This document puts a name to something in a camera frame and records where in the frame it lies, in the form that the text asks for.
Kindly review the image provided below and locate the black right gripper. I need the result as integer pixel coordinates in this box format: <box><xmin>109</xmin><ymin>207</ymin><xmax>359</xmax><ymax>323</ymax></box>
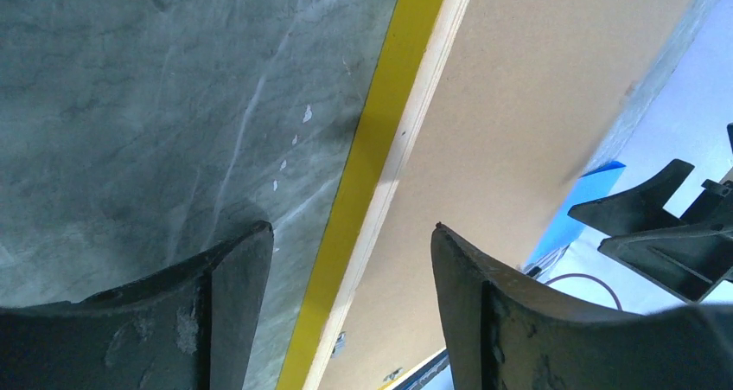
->
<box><xmin>568</xmin><ymin>159</ymin><xmax>732</xmax><ymax>303</ymax></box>

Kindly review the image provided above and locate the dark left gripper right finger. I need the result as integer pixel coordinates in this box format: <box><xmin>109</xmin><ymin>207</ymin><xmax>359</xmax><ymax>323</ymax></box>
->
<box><xmin>430</xmin><ymin>224</ymin><xmax>732</xmax><ymax>389</ymax></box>

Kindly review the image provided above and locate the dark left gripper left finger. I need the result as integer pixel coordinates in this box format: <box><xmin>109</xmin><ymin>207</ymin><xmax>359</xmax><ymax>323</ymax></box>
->
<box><xmin>1</xmin><ymin>221</ymin><xmax>274</xmax><ymax>389</ymax></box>

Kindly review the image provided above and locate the brown backing board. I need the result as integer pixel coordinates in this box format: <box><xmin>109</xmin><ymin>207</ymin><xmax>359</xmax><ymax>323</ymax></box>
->
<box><xmin>305</xmin><ymin>0</ymin><xmax>695</xmax><ymax>389</ymax></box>

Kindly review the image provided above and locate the yellow wooden picture frame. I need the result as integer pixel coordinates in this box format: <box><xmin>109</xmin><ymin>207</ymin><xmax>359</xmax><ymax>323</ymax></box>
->
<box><xmin>277</xmin><ymin>0</ymin><xmax>470</xmax><ymax>389</ymax></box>

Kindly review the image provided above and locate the blue foam pad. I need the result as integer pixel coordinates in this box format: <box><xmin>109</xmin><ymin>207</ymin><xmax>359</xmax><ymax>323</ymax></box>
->
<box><xmin>524</xmin><ymin>161</ymin><xmax>627</xmax><ymax>268</ymax></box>

